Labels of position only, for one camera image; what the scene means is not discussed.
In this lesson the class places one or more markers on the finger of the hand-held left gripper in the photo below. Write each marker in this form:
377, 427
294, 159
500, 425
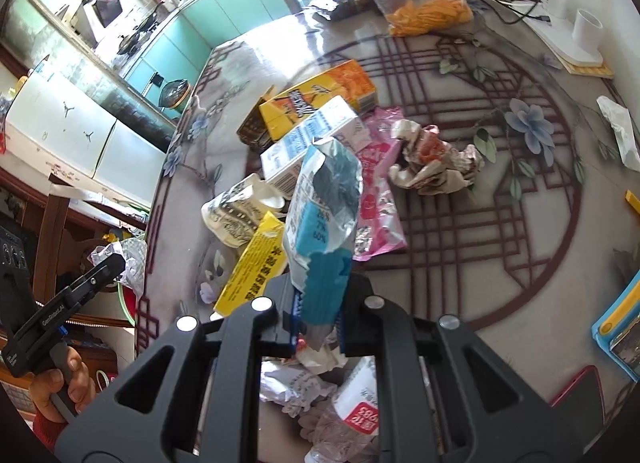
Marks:
97, 278

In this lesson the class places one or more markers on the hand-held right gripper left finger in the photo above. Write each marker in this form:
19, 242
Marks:
298, 304

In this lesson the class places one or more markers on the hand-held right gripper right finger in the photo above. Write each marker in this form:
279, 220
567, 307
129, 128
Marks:
342, 340

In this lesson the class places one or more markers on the red basin with green rim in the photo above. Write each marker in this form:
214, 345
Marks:
129, 303

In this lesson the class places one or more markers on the yellow printed wrapper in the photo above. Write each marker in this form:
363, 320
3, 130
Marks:
255, 268

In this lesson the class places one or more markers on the clear plastic bottle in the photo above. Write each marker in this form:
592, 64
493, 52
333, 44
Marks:
357, 408

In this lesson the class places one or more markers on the blue silver snack packet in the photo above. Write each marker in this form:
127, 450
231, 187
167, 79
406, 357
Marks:
325, 223

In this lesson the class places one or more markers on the floral paper cup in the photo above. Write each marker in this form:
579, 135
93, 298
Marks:
235, 215

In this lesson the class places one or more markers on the paper wrapper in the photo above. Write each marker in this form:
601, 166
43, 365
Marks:
430, 163

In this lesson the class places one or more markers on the person's left forearm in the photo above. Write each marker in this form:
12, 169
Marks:
47, 433

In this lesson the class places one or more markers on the person's left hand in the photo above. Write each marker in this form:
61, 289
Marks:
77, 383

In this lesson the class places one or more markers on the crumpled white paper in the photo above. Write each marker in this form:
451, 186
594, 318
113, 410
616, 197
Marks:
320, 359

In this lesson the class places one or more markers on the crumpled clear plastic wrapper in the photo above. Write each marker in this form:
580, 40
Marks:
120, 255

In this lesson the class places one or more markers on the wooden chair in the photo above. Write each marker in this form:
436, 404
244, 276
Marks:
52, 228

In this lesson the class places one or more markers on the white printed packet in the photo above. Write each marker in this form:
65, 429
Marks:
290, 385

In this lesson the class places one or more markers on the pink plastic wrapper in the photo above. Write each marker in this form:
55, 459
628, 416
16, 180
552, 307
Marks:
377, 193

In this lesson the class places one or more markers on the white fridge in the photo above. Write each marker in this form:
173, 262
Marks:
60, 128

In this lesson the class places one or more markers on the white blue milk carton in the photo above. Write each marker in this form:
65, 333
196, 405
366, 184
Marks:
305, 138

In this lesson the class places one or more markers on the brown packet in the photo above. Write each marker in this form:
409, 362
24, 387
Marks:
250, 130

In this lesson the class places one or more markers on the yellow orange box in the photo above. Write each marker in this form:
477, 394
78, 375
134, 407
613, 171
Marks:
325, 90

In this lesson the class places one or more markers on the black wok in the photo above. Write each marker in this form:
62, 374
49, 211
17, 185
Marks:
131, 43

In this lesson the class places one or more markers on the red phone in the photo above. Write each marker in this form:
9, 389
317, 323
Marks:
585, 393

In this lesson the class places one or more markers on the white microwave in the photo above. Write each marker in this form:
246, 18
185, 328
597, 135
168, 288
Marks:
105, 13

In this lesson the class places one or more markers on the blue plastic toy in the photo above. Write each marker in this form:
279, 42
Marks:
615, 323

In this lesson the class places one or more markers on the teal kitchen cabinets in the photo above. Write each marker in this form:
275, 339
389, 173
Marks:
225, 8

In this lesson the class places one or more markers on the dark book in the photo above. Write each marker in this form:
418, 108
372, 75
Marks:
340, 3

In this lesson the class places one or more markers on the yellow flat stick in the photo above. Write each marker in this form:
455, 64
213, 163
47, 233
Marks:
632, 203

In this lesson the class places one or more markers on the white tissue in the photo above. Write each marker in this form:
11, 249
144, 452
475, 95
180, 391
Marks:
622, 128

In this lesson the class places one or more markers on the yellow mat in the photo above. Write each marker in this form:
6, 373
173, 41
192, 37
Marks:
595, 73

